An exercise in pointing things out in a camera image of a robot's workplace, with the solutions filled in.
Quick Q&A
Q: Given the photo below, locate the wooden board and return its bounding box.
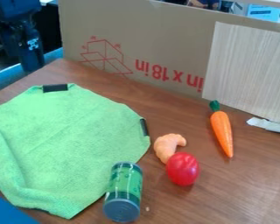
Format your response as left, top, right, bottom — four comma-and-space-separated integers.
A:
200, 21, 280, 125

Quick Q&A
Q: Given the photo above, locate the green can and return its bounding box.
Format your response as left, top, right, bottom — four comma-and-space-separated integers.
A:
101, 161, 145, 224

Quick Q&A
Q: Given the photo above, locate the green cloth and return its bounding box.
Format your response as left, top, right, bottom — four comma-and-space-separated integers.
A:
0, 83, 152, 220

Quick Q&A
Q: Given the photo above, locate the white paper scrap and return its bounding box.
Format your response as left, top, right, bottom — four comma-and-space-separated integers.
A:
245, 116, 280, 136

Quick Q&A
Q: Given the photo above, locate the orange toy croissant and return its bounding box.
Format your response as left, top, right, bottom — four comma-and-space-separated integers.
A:
152, 133, 188, 165

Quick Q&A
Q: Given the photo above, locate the orange toy carrot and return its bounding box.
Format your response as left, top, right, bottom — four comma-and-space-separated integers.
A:
207, 100, 235, 158

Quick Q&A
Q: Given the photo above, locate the cardboard box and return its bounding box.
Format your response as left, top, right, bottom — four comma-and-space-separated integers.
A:
57, 0, 280, 100

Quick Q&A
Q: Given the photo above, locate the red toy tomato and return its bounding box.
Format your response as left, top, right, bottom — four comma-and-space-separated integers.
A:
164, 151, 201, 187

